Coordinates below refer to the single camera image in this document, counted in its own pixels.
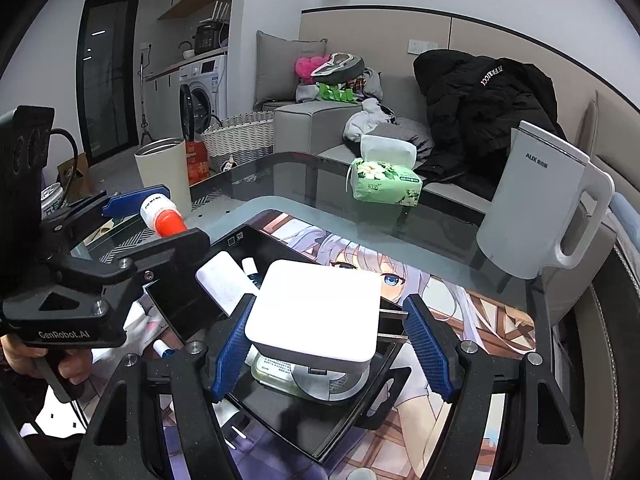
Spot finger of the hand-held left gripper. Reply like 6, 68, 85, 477
65, 229, 211, 317
42, 186, 171, 242

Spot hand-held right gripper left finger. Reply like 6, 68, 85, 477
80, 294, 258, 480

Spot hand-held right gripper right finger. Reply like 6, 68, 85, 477
401, 294, 591, 480

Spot glue bottle with orange cap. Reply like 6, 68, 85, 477
139, 195, 190, 237

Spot white power bank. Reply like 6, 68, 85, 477
196, 251, 258, 313

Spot round grey power socket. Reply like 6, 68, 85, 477
250, 350, 372, 406

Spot large white charger cube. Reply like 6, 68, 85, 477
244, 259, 410, 386

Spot black cardboard box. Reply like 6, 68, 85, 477
142, 225, 426, 463

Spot person's left hand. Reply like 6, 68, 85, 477
0, 334, 95, 388

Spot printed anime desk mat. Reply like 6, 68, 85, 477
20, 210, 538, 480

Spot cream tumbler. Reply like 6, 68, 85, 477
134, 137, 193, 218

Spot brown cardboard box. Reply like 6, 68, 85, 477
57, 152, 96, 201

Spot white plug charger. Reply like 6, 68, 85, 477
210, 400, 261, 453

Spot red box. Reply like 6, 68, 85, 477
185, 141, 212, 186

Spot black tripod stand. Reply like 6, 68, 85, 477
137, 47, 156, 146

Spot black glass door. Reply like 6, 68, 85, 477
80, 0, 141, 161

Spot wicker basket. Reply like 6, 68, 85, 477
201, 111, 275, 173

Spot white washing machine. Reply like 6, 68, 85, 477
178, 54, 229, 133

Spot black chair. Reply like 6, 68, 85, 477
550, 240, 640, 480

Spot green tissue pack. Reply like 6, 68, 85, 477
346, 135, 423, 208

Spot grey sofa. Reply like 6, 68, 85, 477
272, 75, 501, 216

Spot white electric kettle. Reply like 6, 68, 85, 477
475, 120, 616, 281

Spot grey cushion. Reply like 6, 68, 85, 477
254, 30, 321, 111

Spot pink plush toy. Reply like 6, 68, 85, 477
295, 56, 331, 81

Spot green white bag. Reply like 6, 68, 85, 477
320, 82, 362, 105

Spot grey white clothes pile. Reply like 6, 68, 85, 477
342, 97, 433, 161

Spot light blue pillow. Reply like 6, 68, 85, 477
610, 192, 640, 241

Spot black puffer jacket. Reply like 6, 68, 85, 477
412, 49, 568, 201

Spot round grey pillow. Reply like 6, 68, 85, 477
312, 52, 367, 83

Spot black cable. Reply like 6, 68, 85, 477
47, 129, 85, 183

